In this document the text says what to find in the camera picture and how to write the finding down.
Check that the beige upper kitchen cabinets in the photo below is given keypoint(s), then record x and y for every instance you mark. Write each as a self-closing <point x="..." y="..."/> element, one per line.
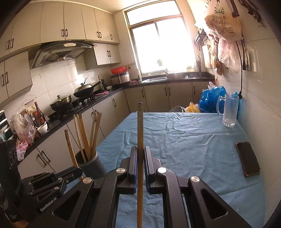
<point x="72" y="22"/>

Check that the brown glass bottle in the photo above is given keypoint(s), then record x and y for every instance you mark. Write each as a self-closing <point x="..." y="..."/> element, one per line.
<point x="39" y="116"/>

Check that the steel pot with lid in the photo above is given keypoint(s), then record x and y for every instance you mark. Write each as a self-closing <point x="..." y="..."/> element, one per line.
<point x="61" y="102"/>

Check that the blue towel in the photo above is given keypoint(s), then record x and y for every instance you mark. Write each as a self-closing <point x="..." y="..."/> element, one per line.
<point x="186" y="142"/>

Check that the white bowl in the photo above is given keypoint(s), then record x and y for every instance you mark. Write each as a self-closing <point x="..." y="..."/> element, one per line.
<point x="42" y="129"/>

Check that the black wok with lid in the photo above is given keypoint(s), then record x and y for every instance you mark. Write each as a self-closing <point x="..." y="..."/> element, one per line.
<point x="84" y="89"/>

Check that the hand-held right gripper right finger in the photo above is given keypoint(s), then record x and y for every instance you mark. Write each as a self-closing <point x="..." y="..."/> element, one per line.
<point x="146" y="162"/>

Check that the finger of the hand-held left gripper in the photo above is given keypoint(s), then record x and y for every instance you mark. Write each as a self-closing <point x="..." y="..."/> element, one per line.
<point x="50" y="176"/>
<point x="54" y="185"/>

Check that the pink plastic bag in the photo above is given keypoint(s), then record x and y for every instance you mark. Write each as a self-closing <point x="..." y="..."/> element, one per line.
<point x="21" y="151"/>

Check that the thin dark wooden chopstick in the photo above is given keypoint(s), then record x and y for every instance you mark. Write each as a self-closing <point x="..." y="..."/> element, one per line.
<point x="79" y="140"/>

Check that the steel bowl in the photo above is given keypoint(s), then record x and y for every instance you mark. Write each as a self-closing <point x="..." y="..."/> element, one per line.
<point x="177" y="109"/>

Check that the black gas stove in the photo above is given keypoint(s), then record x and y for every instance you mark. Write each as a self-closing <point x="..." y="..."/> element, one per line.
<point x="85" y="99"/>

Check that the pale pink hanging bag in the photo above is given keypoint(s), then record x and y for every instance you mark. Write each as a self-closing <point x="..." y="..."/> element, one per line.
<point x="228" y="54"/>

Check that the grey range hood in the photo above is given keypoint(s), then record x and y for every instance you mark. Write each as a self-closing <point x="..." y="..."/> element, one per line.
<point x="54" y="54"/>

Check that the white red plastic bag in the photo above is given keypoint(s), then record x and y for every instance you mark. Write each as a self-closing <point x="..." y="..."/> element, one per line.
<point x="22" y="129"/>

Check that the steel kettle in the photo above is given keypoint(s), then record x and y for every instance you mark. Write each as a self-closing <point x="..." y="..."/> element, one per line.
<point x="103" y="84"/>

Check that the beige kitchen cabinets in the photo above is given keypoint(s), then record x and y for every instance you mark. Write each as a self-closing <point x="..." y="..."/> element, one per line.
<point x="72" y="22"/>
<point x="153" y="96"/>

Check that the black white striped container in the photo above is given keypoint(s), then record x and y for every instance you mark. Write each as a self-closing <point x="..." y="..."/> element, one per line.
<point x="4" y="125"/>

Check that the yellow plastic bag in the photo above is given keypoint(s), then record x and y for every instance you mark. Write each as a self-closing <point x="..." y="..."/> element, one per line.
<point x="192" y="108"/>

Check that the black wall rack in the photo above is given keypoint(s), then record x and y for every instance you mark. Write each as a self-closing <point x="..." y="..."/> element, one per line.
<point x="203" y="37"/>

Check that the black kitchen countertop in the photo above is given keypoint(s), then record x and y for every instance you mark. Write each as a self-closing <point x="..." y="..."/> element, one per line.
<point x="57" y="121"/>

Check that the beige lower kitchen cabinets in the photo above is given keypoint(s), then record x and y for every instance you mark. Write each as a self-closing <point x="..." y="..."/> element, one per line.
<point x="153" y="96"/>

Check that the beige hanging plastic bag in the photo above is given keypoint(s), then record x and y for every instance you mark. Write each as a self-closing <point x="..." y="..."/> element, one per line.
<point x="221" y="19"/>

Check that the black smartphone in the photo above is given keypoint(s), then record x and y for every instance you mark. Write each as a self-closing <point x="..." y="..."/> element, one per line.
<point x="248" y="159"/>

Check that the dark grey chopstick holder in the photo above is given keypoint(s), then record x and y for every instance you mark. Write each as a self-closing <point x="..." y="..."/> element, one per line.
<point x="94" y="166"/>

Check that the kitchen window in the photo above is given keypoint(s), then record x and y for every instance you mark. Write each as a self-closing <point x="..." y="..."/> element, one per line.
<point x="162" y="43"/>

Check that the silver countertop appliance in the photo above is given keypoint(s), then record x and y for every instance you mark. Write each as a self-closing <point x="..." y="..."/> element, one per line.
<point x="119" y="79"/>

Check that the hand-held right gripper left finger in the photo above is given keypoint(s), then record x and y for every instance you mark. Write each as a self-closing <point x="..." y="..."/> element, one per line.
<point x="134" y="162"/>

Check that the clear glass mug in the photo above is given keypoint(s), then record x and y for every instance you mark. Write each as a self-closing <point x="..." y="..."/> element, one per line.
<point x="230" y="109"/>

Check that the dark brown wooden chopstick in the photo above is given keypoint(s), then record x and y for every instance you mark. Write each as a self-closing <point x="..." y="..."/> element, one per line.
<point x="140" y="127"/>

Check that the wall socket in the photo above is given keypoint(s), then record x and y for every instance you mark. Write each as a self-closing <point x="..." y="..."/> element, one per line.
<point x="248" y="59"/>

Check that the light wooden chopstick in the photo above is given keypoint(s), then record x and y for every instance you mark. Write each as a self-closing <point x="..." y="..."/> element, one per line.
<point x="99" y="125"/>
<point x="84" y="129"/>
<point x="92" y="131"/>
<point x="95" y="129"/>
<point x="70" y="149"/>

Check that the steel kitchen sink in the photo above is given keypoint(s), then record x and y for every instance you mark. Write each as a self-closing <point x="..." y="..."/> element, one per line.
<point x="153" y="79"/>

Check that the wall hook rail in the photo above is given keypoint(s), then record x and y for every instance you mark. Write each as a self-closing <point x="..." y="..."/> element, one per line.
<point x="252" y="11"/>

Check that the blue plastic bag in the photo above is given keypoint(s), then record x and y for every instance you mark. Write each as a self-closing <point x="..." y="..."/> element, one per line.
<point x="208" y="98"/>

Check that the pink cloth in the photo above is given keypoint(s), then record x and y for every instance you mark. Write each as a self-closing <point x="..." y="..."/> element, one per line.
<point x="102" y="93"/>
<point x="133" y="82"/>

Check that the red plastic basin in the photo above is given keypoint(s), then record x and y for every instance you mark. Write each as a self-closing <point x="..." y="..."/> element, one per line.
<point x="118" y="70"/>

